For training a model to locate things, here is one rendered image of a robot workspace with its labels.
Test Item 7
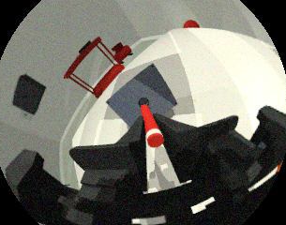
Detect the red peg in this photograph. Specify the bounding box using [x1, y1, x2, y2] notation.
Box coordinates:
[142, 105, 164, 147]

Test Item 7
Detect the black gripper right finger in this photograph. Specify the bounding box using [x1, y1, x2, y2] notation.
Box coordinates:
[153, 113, 239, 184]

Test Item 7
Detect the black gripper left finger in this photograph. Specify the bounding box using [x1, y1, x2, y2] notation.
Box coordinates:
[68, 116, 147, 192]

